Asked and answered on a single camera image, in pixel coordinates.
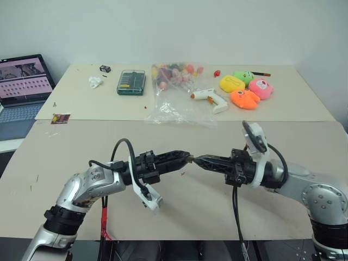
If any small red yellow card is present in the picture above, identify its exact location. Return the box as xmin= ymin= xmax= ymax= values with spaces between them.
xmin=51 ymin=114 xmax=72 ymax=125

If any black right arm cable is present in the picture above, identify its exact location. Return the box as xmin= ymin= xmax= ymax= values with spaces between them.
xmin=268 ymin=143 xmax=289 ymax=185

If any red taped wire bundle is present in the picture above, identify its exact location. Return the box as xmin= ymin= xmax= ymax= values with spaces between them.
xmin=99 ymin=195 xmax=113 ymax=242

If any orange plush toy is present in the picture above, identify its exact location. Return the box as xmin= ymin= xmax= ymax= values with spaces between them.
xmin=229 ymin=89 xmax=260 ymax=110

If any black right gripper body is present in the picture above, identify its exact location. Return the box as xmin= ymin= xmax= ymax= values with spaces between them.
xmin=224 ymin=148 xmax=257 ymax=189

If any yellow plush toy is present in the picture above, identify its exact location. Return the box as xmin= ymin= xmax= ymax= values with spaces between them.
xmin=219 ymin=74 xmax=246 ymax=94

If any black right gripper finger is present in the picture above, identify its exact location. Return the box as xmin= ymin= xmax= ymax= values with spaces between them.
xmin=194 ymin=154 xmax=233 ymax=166
xmin=195 ymin=161 xmax=232 ymax=176

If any white glue gun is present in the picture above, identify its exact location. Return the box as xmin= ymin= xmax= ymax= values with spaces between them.
xmin=190 ymin=87 xmax=228 ymax=115

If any pink plush toy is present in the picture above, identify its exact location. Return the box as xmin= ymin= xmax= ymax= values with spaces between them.
xmin=248 ymin=78 xmax=275 ymax=101

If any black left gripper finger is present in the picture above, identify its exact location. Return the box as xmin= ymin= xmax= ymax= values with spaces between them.
xmin=156 ymin=150 xmax=192 ymax=164
xmin=157 ymin=158 xmax=190 ymax=175

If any green plush toy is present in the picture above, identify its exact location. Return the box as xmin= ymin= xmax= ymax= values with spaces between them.
xmin=232 ymin=70 xmax=257 ymax=88

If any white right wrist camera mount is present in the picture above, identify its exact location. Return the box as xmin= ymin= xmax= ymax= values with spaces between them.
xmin=241 ymin=121 xmax=271 ymax=189

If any clear bag of lollipops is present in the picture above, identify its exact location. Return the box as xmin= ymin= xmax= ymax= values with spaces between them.
xmin=143 ymin=63 xmax=219 ymax=128

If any black hanging cable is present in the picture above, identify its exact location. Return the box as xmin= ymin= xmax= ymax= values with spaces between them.
xmin=231 ymin=184 xmax=250 ymax=261

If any green screwdriver bit case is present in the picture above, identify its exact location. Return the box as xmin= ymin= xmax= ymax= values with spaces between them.
xmin=116 ymin=69 xmax=147 ymax=96

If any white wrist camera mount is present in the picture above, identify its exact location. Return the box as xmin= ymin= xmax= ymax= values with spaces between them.
xmin=127 ymin=154 xmax=164 ymax=215
xmin=241 ymin=121 xmax=271 ymax=189

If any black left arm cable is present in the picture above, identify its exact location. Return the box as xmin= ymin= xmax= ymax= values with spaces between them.
xmin=88 ymin=138 xmax=150 ymax=201

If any white side desk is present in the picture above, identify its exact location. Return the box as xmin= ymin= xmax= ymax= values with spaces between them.
xmin=0 ymin=137 xmax=27 ymax=153

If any crumpled white tissue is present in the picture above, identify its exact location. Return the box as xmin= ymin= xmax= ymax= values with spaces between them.
xmin=88 ymin=76 xmax=104 ymax=90

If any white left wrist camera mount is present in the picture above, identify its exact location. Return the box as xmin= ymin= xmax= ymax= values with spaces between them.
xmin=127 ymin=154 xmax=164 ymax=215

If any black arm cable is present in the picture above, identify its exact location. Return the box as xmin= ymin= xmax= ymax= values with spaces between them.
xmin=88 ymin=138 xmax=150 ymax=201
xmin=268 ymin=143 xmax=289 ymax=185

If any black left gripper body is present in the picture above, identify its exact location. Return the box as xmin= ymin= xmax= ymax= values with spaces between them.
xmin=134 ymin=151 xmax=161 ymax=186

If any black metal plate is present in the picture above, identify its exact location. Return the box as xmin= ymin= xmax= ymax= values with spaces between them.
xmin=254 ymin=239 xmax=318 ymax=261

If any open laptop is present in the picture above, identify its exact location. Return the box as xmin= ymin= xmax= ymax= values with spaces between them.
xmin=0 ymin=53 xmax=57 ymax=141

